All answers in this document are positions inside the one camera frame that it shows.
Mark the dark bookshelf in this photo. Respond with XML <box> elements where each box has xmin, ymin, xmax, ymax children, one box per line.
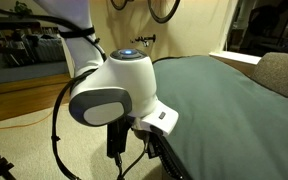
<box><xmin>0</xmin><ymin>14</ymin><xmax>70</xmax><ymax>68</ymax></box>

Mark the white window frame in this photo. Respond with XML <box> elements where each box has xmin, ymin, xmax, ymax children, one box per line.
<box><xmin>208</xmin><ymin>0</ymin><xmax>263</xmax><ymax>66</ymax></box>

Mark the large green zip bag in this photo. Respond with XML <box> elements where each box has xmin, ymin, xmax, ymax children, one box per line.
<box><xmin>148</xmin><ymin>54</ymin><xmax>288</xmax><ymax>180</ymax></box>

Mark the black velcro strap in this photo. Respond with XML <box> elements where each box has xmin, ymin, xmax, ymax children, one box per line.
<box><xmin>58</xmin><ymin>26</ymin><xmax>97</xmax><ymax>39</ymax></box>

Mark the large bicycle wheel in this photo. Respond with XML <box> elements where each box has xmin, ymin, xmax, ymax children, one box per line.
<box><xmin>147</xmin><ymin>0</ymin><xmax>182</xmax><ymax>25</ymax></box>

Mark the orange floor cable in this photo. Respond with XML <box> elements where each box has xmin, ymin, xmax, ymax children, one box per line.
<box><xmin>0</xmin><ymin>105</ymin><xmax>70</xmax><ymax>132</ymax></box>

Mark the small bicycle wheel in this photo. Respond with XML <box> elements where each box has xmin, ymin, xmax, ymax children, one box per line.
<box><xmin>109</xmin><ymin>0</ymin><xmax>131</xmax><ymax>11</ymax></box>

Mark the green plant on shelf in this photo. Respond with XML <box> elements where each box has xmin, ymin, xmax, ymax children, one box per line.
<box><xmin>13</xmin><ymin>0</ymin><xmax>34</xmax><ymax>17</ymax></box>

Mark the metal wall hook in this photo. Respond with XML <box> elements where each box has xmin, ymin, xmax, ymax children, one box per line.
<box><xmin>129</xmin><ymin>33</ymin><xmax>158</xmax><ymax>48</ymax></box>

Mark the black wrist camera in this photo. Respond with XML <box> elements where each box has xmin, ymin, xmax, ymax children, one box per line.
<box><xmin>106</xmin><ymin>117</ymin><xmax>130</xmax><ymax>159</ymax></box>

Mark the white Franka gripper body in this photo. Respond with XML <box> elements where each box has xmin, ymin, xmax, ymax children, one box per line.
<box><xmin>139</xmin><ymin>100</ymin><xmax>180</xmax><ymax>137</ymax></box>

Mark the grey fabric sofa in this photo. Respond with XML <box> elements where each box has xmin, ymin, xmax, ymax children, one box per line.
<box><xmin>250</xmin><ymin>51</ymin><xmax>288</xmax><ymax>104</ymax></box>

